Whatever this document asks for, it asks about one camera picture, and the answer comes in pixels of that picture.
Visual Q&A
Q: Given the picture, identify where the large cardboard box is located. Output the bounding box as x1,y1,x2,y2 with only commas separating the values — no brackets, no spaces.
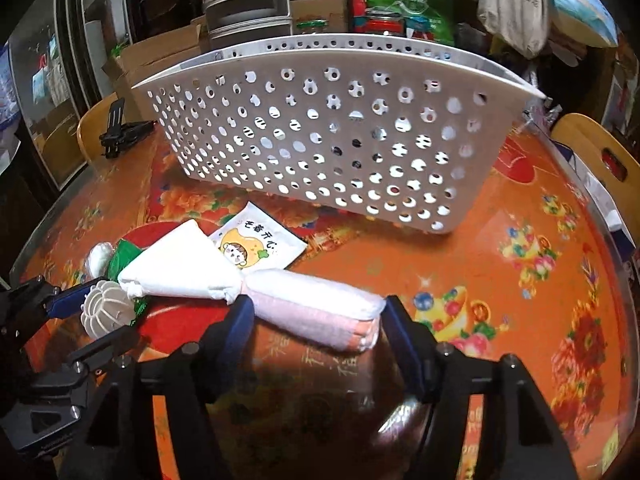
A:
102,22,211,116

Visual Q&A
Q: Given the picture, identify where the beige tote bag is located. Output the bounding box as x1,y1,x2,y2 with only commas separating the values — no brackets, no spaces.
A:
476,0,551,59

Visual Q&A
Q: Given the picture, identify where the small cardboard box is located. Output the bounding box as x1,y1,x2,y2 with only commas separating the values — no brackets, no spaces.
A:
290,0,349,36

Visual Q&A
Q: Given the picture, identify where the black clamp stand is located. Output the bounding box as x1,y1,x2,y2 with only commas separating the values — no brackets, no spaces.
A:
98,98,157,159

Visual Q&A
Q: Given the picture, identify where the light blue cushion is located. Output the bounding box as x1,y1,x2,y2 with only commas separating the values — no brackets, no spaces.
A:
542,0,621,49

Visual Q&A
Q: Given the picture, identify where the wooden chair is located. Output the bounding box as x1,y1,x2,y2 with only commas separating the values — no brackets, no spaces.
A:
76,92,121,166
550,112,640,221

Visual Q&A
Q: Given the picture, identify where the cartoon print packet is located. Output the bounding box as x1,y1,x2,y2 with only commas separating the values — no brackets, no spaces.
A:
207,201,308,272

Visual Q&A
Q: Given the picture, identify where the green shopping bag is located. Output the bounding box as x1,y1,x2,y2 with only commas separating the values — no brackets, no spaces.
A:
364,0,456,46

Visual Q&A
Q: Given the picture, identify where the white perforated plastic basket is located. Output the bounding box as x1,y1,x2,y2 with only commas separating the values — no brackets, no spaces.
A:
131,34,548,235

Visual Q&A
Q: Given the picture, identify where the grey refrigerator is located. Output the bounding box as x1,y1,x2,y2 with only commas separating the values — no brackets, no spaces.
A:
7,0,88,191

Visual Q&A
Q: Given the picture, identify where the pink towel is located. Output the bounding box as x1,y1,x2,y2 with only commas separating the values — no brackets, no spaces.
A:
240,269,387,353

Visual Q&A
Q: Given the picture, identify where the orange floral tablecloth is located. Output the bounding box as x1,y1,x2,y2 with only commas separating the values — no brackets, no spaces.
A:
10,110,636,480

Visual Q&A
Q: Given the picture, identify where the white round ribbed sponge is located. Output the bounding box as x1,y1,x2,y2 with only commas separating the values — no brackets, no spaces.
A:
81,280,137,338

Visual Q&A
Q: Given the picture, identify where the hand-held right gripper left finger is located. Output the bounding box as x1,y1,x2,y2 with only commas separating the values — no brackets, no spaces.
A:
60,296,256,480

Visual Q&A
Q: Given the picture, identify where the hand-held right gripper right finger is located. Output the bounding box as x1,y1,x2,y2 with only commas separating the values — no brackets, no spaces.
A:
382,296,578,480

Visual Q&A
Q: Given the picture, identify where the small white plush piece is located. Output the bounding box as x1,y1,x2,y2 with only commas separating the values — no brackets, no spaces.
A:
86,241,116,281

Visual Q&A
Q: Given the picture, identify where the white towel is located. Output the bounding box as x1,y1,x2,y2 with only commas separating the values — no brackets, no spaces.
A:
117,220,246,306

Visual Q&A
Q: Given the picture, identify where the grey stacked drawer unit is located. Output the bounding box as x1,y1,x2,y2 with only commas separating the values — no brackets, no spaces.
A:
197,0,292,53

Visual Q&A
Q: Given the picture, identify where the red jar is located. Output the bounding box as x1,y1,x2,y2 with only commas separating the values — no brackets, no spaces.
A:
364,9,405,37

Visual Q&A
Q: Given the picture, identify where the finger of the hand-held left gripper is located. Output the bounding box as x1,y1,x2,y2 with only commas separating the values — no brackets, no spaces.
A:
0,331,141,458
0,276,103,351

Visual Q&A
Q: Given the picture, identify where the green packet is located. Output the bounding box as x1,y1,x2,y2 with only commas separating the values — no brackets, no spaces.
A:
107,240,151,328

